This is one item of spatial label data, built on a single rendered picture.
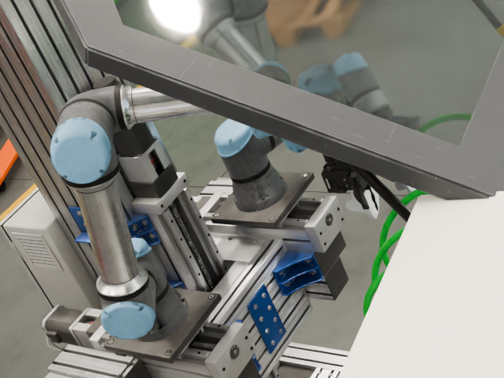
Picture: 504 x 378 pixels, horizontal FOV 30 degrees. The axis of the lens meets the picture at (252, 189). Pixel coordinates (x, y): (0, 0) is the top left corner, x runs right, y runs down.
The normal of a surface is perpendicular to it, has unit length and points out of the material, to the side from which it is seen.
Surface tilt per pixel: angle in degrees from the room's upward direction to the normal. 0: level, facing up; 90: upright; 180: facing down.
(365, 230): 0
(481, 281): 0
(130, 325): 97
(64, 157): 83
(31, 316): 0
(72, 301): 90
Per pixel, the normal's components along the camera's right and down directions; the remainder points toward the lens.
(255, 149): 0.58, 0.23
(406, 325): -0.36, -0.79
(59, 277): -0.50, 0.61
